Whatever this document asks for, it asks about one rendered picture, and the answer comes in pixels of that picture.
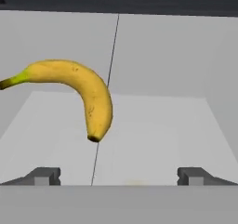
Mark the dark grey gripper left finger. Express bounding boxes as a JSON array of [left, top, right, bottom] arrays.
[[0, 166, 61, 186]]

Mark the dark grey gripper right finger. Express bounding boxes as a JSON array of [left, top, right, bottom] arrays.
[[177, 166, 238, 186]]

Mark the yellow banana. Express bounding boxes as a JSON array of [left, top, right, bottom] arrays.
[[0, 59, 113, 143]]

